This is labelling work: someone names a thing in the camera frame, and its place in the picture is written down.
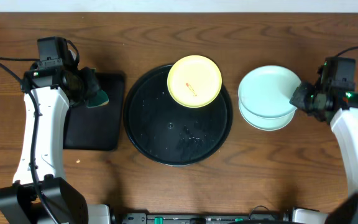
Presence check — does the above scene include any green yellow sponge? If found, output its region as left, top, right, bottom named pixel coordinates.
left=86, top=90, right=109, bottom=108

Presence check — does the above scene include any light green plate front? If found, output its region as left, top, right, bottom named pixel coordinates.
left=238, top=65, right=301, bottom=119

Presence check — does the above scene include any light green plate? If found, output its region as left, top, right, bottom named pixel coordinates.
left=238, top=65, right=301, bottom=119
left=239, top=102, right=295, bottom=131

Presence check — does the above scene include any yellow plate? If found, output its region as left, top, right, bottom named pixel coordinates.
left=167, top=55, right=223, bottom=108

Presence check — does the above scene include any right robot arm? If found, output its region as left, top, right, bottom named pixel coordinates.
left=290, top=82, right=358, bottom=223

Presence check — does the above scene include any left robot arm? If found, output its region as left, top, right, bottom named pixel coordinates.
left=0, top=66, right=111, bottom=223

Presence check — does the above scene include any rectangular black tray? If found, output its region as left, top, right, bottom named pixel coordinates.
left=63, top=71, right=125, bottom=151

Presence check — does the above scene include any round black tray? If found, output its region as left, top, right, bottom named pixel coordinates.
left=123, top=65, right=233, bottom=166

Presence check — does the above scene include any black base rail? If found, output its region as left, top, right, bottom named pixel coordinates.
left=117, top=205, right=292, bottom=224

